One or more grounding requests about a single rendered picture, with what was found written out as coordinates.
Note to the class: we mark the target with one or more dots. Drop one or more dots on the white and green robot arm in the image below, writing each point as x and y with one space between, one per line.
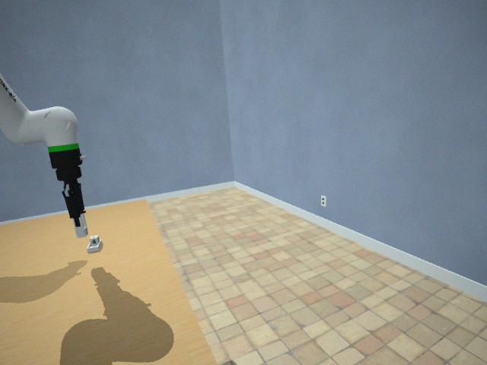
57 126

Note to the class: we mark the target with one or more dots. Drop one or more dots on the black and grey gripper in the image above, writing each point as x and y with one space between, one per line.
72 194

